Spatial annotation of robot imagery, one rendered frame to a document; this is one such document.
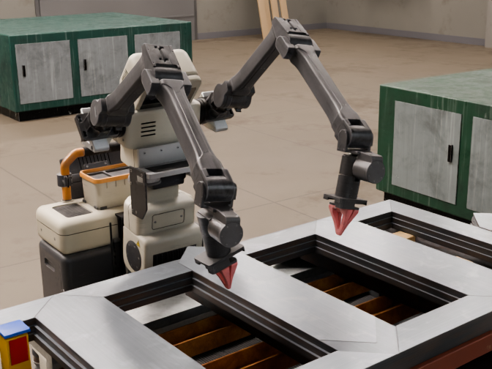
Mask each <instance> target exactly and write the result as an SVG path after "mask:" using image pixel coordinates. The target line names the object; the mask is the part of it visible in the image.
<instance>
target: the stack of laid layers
mask: <svg viewBox="0 0 492 369"><path fill-rule="evenodd" d="M358 222H361V223H364V224H366V225H369V226H373V227H374V228H378V229H381V230H386V229H388V228H394V229H396V230H399V231H402V232H404V233H407V234H411V235H413V236H416V237H419V238H421V239H425V240H428V241H429V242H433V243H436V244H438V245H441V246H444V247H448V248H450V249H453V250H456V251H458V252H461V253H465V254H467V255H469V256H473V257H475V258H479V259H481V260H483V261H487V262H490V263H492V245H491V244H488V243H486V242H482V241H480V240H477V239H473V238H470V237H467V236H464V235H461V234H457V233H455V232H452V231H448V230H446V229H443V228H440V227H437V226H434V225H431V224H428V223H424V222H422V221H419V220H415V219H413V218H410V217H407V216H404V215H400V214H398V213H395V212H388V213H385V214H382V215H378V216H375V217H371V218H368V219H365V220H361V221H358ZM314 252H316V253H319V254H321V255H323V256H326V257H327V258H331V259H332V260H335V261H337V262H340V263H342V264H345V265H346V266H349V267H351V268H354V269H356V270H359V271H361V272H364V273H365V274H367V275H370V276H373V277H375V278H378V279H379V280H383V281H384V282H386V283H389V284H391V285H394V286H396V287H398V288H402V289H403V290H405V291H408V292H410V293H413V294H415V295H417V296H419V297H422V298H424V299H427V300H429V301H432V302H434V303H436V304H438V305H441V306H444V305H447V304H449V303H451V302H454V301H455V300H458V299H460V298H463V297H466V296H468V295H466V294H463V293H461V292H459V291H456V290H454V289H451V288H448V287H446V286H443V285H441V284H439V283H436V282H433V281H432V280H429V279H426V278H424V277H421V276H419V275H416V274H414V273H411V272H408V271H406V270H404V269H401V268H399V267H396V266H393V265H391V264H388V263H386V262H384V261H381V260H378V259H377V258H374V257H371V256H368V255H366V254H364V253H361V252H359V251H356V250H353V249H351V248H349V247H346V246H344V245H341V244H338V243H337V242H333V241H331V240H329V239H326V238H323V237H322V236H319V235H316V234H314V235H311V236H307V237H304V238H301V239H297V240H294V241H292V242H287V243H284V244H281V245H277V246H274V247H270V248H267V249H265V250H260V251H258V252H254V253H250V254H247V256H250V257H251V258H254V259H255V260H257V261H260V262H262V263H264V264H266V265H268V266H272V265H275V264H279V263H281V262H284V261H288V260H291V259H293V258H298V257H300V256H304V255H307V254H309V253H314ZM188 291H193V292H194V293H196V294H198V295H199V296H201V297H203V298H204V299H207V300H208V301H210V302H211V303H213V304H215V305H216V306H218V307H220V308H222V309H224V310H225V311H227V312H229V313H230V314H232V315H234V316H236V317H237V318H239V319H241V320H243V321H244V322H246V323H247V324H249V325H251V326H252V327H255V328H256V329H258V330H260V331H261V332H263V333H265V334H266V335H268V336H270V337H271V338H274V339H275V340H277V341H278V342H280V343H282V344H283V345H285V346H287V347H289V348H290V349H292V350H294V351H295V352H297V353H299V354H301V355H302V356H304V357H306V358H308V359H309V360H311V361H313V360H315V359H318V358H321V357H323V356H326V355H328V354H331V353H332V352H335V351H358V352H372V353H386V354H396V355H395V356H393V357H390V358H388V359H386V360H383V361H381V362H379V363H377V364H375V365H372V366H370V367H369V368H366V369H409V368H412V367H414V366H415V365H418V364H420V363H422V362H424V361H426V360H428V359H431V358H433V357H435V356H437V355H439V354H441V353H443V352H445V351H448V350H450V349H452V348H454V347H456V346H458V345H460V344H462V343H465V342H466V341H468V340H471V339H472V338H475V337H477V336H479V335H481V334H483V333H485V332H487V331H490V330H492V311H491V312H490V313H487V314H485V315H483V316H480V317H479V318H476V319H474V320H472V321H469V322H467V323H465V324H462V325H460V326H459V327H456V328H454V329H451V330H450V331H448V332H445V333H443V334H441V335H438V336H436V337H434V338H432V339H430V340H427V341H425V342H424V343H421V344H419V345H417V346H414V347H412V348H410V349H407V350H405V351H403V352H401V353H399V348H398V336H397V329H396V327H395V326H393V325H391V324H389V323H387V322H385V321H382V320H381V319H379V318H376V334H377V343H361V342H347V341H332V340H317V339H316V338H314V337H312V336H310V335H309V334H307V333H305V332H303V331H301V330H300V329H297V328H296V327H294V326H292V325H290V324H288V323H286V322H285V321H283V320H281V319H279V318H278V317H276V316H273V315H272V314H270V313H268V312H266V311H265V310H263V309H261V308H259V307H257V306H255V305H254V304H252V303H250V302H248V301H247V300H245V299H243V298H241V297H239V296H237V295H236V294H233V293H232V292H230V291H228V290H226V289H224V288H223V287H221V286H219V285H217V284H216V283H213V282H212V281H210V280H208V279H206V278H205V277H203V276H201V275H199V274H198V273H196V272H194V271H191V272H186V273H184V274H180V275H177V276H173V277H170V278H166V279H164V280H159V281H157V282H154V283H150V284H146V285H144V286H139V287H137V288H132V289H130V290H127V291H123V292H119V293H117V294H112V295H110V296H107V297H105V298H106V299H107V300H109V301H110V302H112V303H113V304H115V305H116V306H117V307H118V308H120V309H122V310H123V311H124V312H126V311H129V310H132V309H135V308H139V307H142V306H144V305H148V304H152V303H154V302H158V301H160V300H163V299H167V298H170V297H174V296H177V295H180V294H183V293H186V292H188ZM23 323H24V324H25V325H27V326H28V327H29V328H30V330H31V331H30V332H27V334H28V336H29V342H31V341H33V340H34V341H35V342H36V343H37V344H38V345H39V346H40V347H41V348H42V349H44V350H45V351H46V352H47V353H48V354H49V355H50V356H51V357H53V358H54V359H55V360H56V361H57V362H58V363H59V364H60V365H61V366H62V367H63V368H64V369H94V368H93V367H92V366H91V365H90V364H89V363H88V362H86V361H85V360H84V359H83V358H81V357H80V356H79V355H78V354H76V353H75V352H74V351H73V350H72V349H71V348H70V347H69V346H68V345H67V344H65V343H64V342H63V341H62V340H60V339H59V338H58V337H57V336H56V335H54V334H53V333H52V332H51V331H50V330H49V329H48V328H47V327H45V326H44V325H43V324H42V323H41V322H40V321H38V320H37V319H36V318H35V317H34V318H32V319H29V320H26V321H23Z"/></svg>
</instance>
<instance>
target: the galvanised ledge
mask: <svg viewBox="0 0 492 369"><path fill-rule="evenodd" d="M270 267H272V268H274V269H276V270H278V271H281V272H283V273H285V274H287V275H289V276H291V277H293V278H296V279H297V280H304V279H307V278H309V277H313V276H316V275H320V274H322V273H325V272H328V271H327V270H325V269H323V268H321V267H319V266H316V265H314V264H312V263H309V262H307V261H305V260H302V259H301V258H293V259H291V260H288V261H284V262H281V263H279V264H275V265H272V266H270ZM209 311H211V310H210V309H209V308H207V307H205V306H203V305H202V304H200V303H198V302H196V301H195V300H194V299H191V298H190V297H188V296H186V295H185V293H183V294H180V295H177V296H174V297H170V298H167V299H163V300H160V301H158V302H154V303H152V304H148V305H144V306H142V307H138V308H135V309H132V310H128V311H126V312H125V313H127V314H129V315H130V316H132V317H133V318H134V319H136V320H137V321H139V322H141V323H142V324H143V325H144V326H146V327H148V328H149V329H150V330H151V331H154V330H156V329H159V328H162V327H166V326H168V325H171V324H175V323H177V322H180V321H184V320H186V319H189V318H192V317H195V316H199V315H201V314H203V313H207V312H209ZM29 344H31V345H32V346H33V347H34V348H35V349H36V350H37V351H38V352H39V353H40V354H41V355H43V356H44V358H46V359H47V361H49V363H51V364H52V365H54V364H56V363H58V362H57V361H56V360H55V359H54V358H53V357H51V356H50V355H49V354H48V353H47V352H46V351H45V350H44V349H43V348H41V347H40V346H39V345H38V344H37V343H36V342H35V341H34V340H33V341H31V342H29Z"/></svg>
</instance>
